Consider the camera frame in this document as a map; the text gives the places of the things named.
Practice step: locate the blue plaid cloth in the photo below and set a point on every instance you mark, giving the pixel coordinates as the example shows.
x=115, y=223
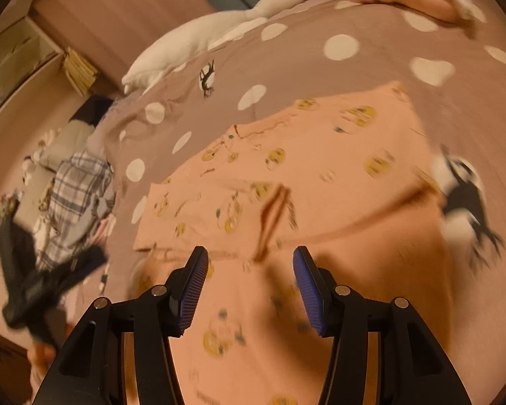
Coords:
x=80, y=185

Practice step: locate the dark cloth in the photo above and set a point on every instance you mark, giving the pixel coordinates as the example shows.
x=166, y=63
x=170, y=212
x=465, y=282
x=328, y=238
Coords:
x=92, y=112

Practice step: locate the grey pillow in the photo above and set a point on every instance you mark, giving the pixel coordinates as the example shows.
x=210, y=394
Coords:
x=67, y=143

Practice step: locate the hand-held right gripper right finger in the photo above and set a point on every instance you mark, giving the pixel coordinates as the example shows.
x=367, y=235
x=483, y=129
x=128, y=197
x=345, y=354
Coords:
x=305, y=295

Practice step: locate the pink printed small garment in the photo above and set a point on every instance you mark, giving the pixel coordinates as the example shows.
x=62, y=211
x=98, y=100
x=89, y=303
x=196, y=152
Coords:
x=320, y=156

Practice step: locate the mauve polka-dot blanket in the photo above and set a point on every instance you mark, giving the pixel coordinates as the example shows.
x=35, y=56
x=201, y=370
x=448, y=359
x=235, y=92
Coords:
x=303, y=76

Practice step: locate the beige open shelf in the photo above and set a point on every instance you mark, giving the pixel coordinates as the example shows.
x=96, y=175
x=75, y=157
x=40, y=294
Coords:
x=8, y=63

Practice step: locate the straw tassel bundle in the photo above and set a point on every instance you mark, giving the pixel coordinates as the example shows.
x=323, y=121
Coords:
x=78, y=71

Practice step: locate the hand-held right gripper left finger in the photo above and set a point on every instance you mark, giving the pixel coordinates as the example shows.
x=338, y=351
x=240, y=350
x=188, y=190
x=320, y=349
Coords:
x=192, y=295

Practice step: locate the white goose plush toy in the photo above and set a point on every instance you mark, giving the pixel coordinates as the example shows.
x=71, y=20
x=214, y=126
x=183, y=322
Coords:
x=185, y=38

